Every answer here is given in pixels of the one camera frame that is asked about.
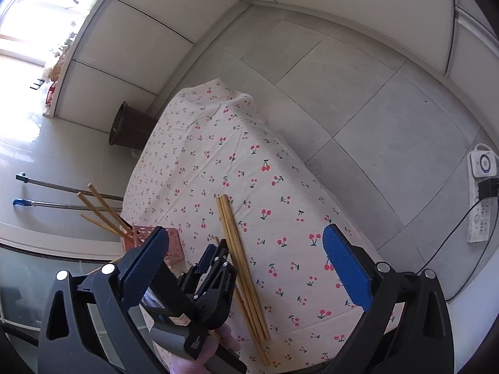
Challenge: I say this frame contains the metal pole with black tip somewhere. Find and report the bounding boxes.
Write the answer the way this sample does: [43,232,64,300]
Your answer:
[16,175,123,201]

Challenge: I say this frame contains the pile of bamboo chopsticks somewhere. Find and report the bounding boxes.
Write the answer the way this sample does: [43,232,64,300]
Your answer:
[216,194,271,367]

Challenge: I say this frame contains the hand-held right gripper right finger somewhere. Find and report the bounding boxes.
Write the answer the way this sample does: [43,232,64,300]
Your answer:
[323,224,455,374]

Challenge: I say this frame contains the white kitchen cabinet unit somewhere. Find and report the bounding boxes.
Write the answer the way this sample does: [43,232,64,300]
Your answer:
[52,0,499,121]

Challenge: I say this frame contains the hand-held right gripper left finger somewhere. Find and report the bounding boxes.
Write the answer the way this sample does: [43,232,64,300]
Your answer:
[38,226,169,374]

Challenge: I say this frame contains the black plug adapter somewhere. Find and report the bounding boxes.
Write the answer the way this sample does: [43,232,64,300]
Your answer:
[479,178,499,200]

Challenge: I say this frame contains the person's left hand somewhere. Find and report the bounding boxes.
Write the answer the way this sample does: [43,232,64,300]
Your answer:
[169,325,240,374]

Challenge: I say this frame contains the wicker basket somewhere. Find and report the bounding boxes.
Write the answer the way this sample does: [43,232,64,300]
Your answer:
[49,56,71,82]

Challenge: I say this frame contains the cherry print tablecloth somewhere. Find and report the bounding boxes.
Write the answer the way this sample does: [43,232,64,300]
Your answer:
[121,79,394,374]

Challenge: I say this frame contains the brown trash bin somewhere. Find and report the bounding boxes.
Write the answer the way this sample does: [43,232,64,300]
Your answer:
[110,101,157,149]

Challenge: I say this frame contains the kitchen window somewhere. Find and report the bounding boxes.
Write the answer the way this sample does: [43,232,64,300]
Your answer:
[0,0,102,67]

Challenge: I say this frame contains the white power strip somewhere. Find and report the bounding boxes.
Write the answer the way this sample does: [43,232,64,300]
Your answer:
[467,144,499,244]

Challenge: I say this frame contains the black cable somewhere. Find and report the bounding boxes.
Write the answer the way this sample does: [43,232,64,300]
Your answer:
[443,198,484,303]

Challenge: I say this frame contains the pink perforated utensil holder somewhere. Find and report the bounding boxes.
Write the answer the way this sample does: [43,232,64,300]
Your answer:
[121,224,185,271]

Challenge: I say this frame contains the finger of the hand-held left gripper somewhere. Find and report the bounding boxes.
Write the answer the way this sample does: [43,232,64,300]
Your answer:
[177,246,214,286]
[212,237,231,266]

